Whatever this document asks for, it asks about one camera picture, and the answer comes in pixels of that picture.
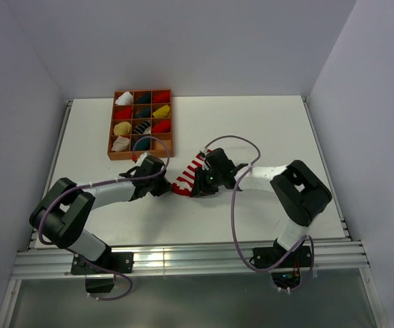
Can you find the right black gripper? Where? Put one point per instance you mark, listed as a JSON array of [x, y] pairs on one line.
[[200, 188]]

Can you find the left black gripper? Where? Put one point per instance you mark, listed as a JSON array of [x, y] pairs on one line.
[[164, 187]]

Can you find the red white striped santa sock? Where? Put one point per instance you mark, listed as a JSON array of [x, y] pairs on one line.
[[185, 182]]

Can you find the dark green reindeer sock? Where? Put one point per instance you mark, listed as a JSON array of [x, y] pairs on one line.
[[142, 143]]

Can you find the beige red sock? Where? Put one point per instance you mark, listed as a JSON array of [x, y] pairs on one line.
[[121, 144]]

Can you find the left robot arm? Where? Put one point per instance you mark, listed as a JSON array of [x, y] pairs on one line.
[[62, 214]]

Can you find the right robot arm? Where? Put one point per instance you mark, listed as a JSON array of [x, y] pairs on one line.
[[300, 192]]

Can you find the black white striped rolled sock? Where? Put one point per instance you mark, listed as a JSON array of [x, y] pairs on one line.
[[143, 128]]

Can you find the red rolled sock lower right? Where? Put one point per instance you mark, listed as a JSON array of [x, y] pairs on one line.
[[163, 126]]

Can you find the red rolled sock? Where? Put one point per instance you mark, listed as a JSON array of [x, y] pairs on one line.
[[163, 126], [124, 113], [161, 96]]

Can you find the mustard rolled sock left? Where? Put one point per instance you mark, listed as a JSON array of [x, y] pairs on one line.
[[122, 128]]

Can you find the wooden compartment organizer tray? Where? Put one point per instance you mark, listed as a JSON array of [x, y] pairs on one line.
[[141, 121]]

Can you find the yellow rolled sock right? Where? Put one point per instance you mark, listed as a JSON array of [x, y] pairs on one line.
[[162, 112]]

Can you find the dark teal rolled sock middle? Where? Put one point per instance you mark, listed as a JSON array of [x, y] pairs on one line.
[[143, 113]]

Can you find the dark teal rolled sock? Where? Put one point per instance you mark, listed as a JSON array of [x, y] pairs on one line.
[[143, 113], [144, 99]]

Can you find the red rolled sock left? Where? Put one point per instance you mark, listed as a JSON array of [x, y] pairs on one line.
[[124, 113]]

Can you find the dark teal rolled sock top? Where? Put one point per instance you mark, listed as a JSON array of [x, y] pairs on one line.
[[144, 99]]

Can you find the red rolled sock top right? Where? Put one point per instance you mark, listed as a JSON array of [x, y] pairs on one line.
[[161, 96]]

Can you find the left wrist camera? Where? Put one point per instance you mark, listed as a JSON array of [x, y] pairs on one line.
[[141, 158]]

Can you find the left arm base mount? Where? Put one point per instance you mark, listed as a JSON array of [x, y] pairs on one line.
[[102, 275]]

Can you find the aluminium frame rail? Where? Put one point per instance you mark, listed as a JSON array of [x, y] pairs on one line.
[[182, 260]]

